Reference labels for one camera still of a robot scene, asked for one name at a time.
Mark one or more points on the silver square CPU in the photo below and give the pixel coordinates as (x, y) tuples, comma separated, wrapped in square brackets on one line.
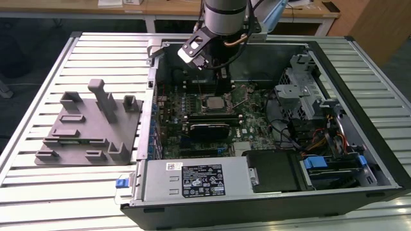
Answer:
[(215, 103)]

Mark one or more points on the CPU socket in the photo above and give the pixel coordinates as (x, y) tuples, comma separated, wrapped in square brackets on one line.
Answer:
[(203, 104)]

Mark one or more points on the green motherboard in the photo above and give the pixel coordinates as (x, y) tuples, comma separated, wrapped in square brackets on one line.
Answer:
[(257, 109)]

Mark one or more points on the black graphics card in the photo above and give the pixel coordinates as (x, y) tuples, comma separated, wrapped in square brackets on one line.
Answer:
[(208, 132)]

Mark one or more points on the silver drive cage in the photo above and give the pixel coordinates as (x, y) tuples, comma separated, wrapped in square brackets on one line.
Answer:
[(293, 92)]

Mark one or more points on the small silver heat sink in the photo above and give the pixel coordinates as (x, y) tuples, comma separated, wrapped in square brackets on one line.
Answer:
[(242, 146)]

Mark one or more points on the black expansion slot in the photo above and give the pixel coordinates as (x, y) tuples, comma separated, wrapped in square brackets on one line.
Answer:
[(199, 153)]

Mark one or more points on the blue disk carrier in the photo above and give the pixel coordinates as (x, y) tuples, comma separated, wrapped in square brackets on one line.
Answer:
[(315, 163)]

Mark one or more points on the grey plastic parts rack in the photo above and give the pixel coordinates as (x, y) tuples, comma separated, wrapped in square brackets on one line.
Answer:
[(96, 134)]

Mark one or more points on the small black box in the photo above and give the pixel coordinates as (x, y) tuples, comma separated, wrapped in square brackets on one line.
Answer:
[(331, 6)]

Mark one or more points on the silver power supply unit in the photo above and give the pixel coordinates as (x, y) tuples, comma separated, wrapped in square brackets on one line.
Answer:
[(160, 183)]

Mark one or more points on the white paper box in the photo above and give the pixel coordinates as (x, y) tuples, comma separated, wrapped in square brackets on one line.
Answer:
[(108, 3)]

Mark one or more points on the green RAM stick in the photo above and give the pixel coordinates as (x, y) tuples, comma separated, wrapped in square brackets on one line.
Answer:
[(75, 142)]

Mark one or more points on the blue case latch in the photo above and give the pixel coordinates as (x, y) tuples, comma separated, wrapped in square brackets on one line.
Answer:
[(122, 183)]

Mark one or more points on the brown wooden cabinet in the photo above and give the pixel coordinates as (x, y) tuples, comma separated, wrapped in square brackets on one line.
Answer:
[(379, 29)]

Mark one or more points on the black and silver PC case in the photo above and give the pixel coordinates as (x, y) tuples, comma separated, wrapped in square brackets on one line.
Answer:
[(257, 214)]

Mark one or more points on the wooden desk white legs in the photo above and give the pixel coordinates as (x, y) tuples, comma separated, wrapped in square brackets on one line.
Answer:
[(26, 7)]

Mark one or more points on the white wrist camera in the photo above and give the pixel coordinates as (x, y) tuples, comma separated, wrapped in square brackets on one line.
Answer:
[(190, 48)]

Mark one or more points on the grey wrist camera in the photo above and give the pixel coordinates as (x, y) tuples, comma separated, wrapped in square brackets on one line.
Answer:
[(257, 36)]

